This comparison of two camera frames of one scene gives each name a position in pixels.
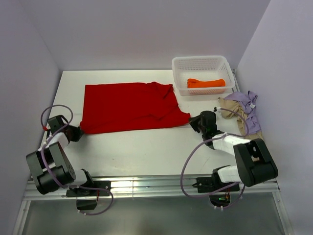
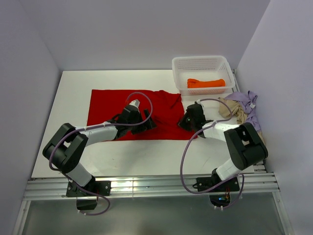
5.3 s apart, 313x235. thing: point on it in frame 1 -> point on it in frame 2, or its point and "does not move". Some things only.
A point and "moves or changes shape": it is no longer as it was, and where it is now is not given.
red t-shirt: (128, 106) moves or changes shape
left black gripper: (78, 133) -> (148, 124)
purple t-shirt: (248, 101) does not move
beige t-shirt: (234, 105) does not move
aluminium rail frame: (145, 186) does not move
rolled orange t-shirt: (193, 83) does not move
